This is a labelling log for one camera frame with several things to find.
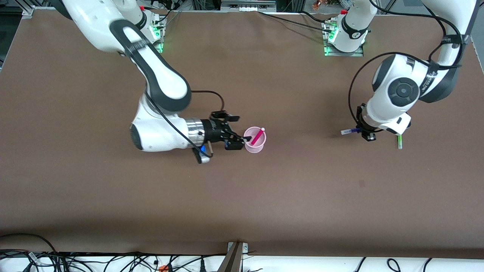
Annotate pink highlighter pen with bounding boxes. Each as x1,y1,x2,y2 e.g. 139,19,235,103
251,127,265,146

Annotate translucent pink plastic cup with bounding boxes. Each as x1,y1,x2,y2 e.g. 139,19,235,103
244,126,267,153

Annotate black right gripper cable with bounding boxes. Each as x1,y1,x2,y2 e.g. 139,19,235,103
189,90,226,112

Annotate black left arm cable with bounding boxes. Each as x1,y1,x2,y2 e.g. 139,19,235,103
348,0,469,131

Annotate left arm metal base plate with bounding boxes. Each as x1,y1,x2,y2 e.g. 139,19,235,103
322,20,365,57

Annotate black cable on table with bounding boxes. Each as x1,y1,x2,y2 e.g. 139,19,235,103
258,11,334,32

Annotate metal table edge bracket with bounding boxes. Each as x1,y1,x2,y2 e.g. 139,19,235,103
217,242,249,272

